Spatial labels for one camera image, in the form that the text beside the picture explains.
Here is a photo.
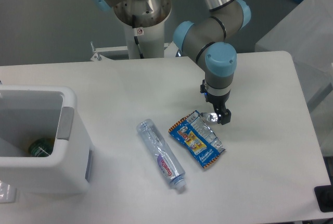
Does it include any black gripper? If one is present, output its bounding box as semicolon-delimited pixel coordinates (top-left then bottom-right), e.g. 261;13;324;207
200;79;231;125

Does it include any blue snack wrapper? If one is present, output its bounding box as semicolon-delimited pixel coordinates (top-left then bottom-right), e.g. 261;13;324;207
169;110;225;168

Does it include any clear plastic water bottle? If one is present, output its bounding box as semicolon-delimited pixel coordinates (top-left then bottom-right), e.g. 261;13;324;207
136;119;186;192

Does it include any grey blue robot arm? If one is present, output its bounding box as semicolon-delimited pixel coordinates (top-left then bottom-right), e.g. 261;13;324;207
93;0;251;125

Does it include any green can in bin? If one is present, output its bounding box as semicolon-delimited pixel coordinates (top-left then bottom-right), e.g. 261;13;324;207
28;138;55;157

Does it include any white trash can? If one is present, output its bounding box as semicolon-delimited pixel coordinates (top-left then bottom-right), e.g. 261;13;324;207
1;85;93;194

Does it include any white side table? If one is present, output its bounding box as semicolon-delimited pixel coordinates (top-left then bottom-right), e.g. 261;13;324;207
255;0;332;157

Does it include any black device at edge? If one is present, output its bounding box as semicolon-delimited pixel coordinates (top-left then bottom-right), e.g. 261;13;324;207
314;185;333;213

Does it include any clear plastic item bottom left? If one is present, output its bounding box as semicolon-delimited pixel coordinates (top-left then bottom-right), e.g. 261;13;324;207
0;181;17;204

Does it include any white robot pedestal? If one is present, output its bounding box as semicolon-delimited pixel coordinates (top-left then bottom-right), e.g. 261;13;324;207
123;22;164;59

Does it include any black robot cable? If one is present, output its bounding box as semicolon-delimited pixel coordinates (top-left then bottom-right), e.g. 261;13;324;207
131;14;145;59

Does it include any white pedestal base frame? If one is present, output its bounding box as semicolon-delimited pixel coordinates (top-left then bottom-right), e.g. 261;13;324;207
90;41;184;61

